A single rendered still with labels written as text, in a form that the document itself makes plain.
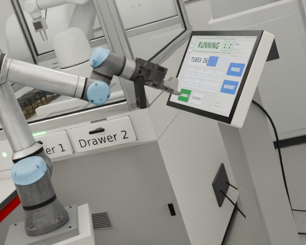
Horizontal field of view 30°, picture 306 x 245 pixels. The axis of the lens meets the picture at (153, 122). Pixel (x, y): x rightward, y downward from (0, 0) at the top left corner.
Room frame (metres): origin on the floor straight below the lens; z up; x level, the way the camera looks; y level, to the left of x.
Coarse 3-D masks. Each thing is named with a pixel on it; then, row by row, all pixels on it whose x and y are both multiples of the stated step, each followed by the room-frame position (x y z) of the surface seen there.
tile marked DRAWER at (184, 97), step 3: (180, 90) 2.12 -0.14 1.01; (183, 90) 2.10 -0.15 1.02; (186, 90) 2.08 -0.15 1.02; (189, 90) 2.05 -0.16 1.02; (183, 93) 2.09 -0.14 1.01; (186, 93) 2.07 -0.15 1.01; (189, 93) 2.04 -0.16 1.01; (180, 96) 2.10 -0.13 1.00; (183, 96) 2.08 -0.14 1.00; (186, 96) 2.05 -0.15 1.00; (189, 96) 2.03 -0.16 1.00; (177, 99) 2.11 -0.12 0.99; (180, 99) 2.09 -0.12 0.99; (183, 99) 2.07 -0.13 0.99; (186, 99) 2.04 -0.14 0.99; (186, 102) 2.03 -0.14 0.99
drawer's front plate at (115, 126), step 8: (112, 120) 2.37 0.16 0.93; (120, 120) 2.35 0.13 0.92; (128, 120) 2.33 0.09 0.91; (72, 128) 2.45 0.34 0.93; (80, 128) 2.42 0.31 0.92; (88, 128) 2.41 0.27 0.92; (104, 128) 2.38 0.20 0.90; (112, 128) 2.37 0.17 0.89; (120, 128) 2.35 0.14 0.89; (128, 128) 2.34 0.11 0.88; (72, 136) 2.44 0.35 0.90; (80, 136) 2.43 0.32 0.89; (88, 136) 2.41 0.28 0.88; (96, 136) 2.40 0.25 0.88; (104, 136) 2.39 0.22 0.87; (112, 136) 2.37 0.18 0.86; (120, 136) 2.36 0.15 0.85; (128, 136) 2.34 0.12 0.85; (88, 144) 2.42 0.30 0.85; (96, 144) 2.41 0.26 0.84; (104, 144) 2.39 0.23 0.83; (112, 144) 2.38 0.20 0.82
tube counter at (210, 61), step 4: (204, 56) 2.05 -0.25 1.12; (208, 56) 2.02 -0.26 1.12; (212, 56) 2.00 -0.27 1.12; (216, 56) 1.97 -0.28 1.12; (220, 56) 1.94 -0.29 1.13; (224, 56) 1.91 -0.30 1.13; (228, 56) 1.89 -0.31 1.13; (204, 60) 2.04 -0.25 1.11; (208, 60) 2.01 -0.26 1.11; (212, 60) 1.98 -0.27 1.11; (216, 60) 1.96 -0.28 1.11; (220, 60) 1.93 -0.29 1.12; (224, 60) 1.90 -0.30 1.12; (204, 64) 2.03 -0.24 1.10; (208, 64) 2.00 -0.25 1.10; (212, 64) 1.97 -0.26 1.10; (216, 64) 1.94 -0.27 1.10; (220, 64) 1.92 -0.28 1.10; (224, 64) 1.89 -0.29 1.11; (220, 68) 1.91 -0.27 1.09; (224, 68) 1.88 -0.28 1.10
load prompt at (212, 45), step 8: (200, 40) 2.14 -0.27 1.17; (208, 40) 2.08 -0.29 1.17; (216, 40) 2.02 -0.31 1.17; (224, 40) 1.96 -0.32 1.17; (232, 40) 1.91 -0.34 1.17; (200, 48) 2.11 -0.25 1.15; (208, 48) 2.05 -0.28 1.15; (216, 48) 1.99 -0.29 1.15; (224, 48) 1.94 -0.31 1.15; (232, 48) 1.89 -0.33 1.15
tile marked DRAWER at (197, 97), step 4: (196, 92) 1.99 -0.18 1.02; (200, 92) 1.96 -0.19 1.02; (192, 96) 2.01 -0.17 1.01; (196, 96) 1.98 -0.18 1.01; (200, 96) 1.95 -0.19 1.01; (192, 100) 1.99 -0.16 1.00; (196, 100) 1.97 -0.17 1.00; (200, 100) 1.94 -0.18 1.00; (196, 104) 1.95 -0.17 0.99; (200, 104) 1.93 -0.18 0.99
